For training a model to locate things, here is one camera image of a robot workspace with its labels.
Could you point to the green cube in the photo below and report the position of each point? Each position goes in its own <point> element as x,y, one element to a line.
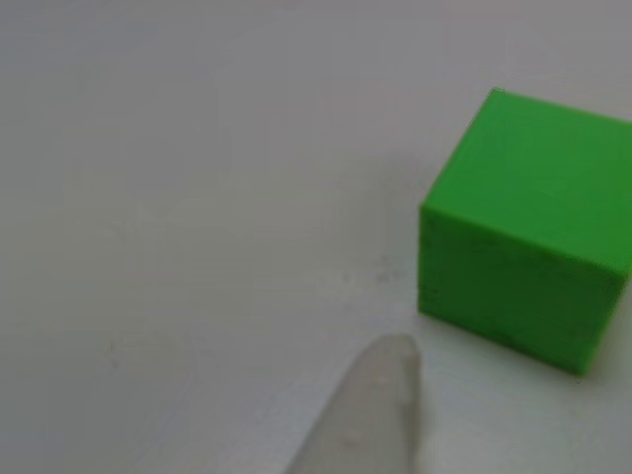
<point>518,222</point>

